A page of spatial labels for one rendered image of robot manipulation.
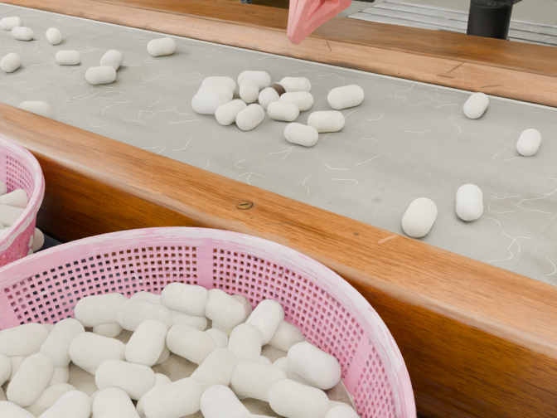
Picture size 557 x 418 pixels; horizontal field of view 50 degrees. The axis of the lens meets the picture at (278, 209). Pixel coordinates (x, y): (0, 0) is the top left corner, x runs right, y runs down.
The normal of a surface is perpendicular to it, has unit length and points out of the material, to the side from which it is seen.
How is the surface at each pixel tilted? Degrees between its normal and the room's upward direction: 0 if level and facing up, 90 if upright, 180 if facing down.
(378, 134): 0
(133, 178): 0
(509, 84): 45
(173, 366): 0
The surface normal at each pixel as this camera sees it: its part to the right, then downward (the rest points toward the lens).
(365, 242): -0.04, -0.84
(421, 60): -0.44, -0.27
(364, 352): -0.92, -0.07
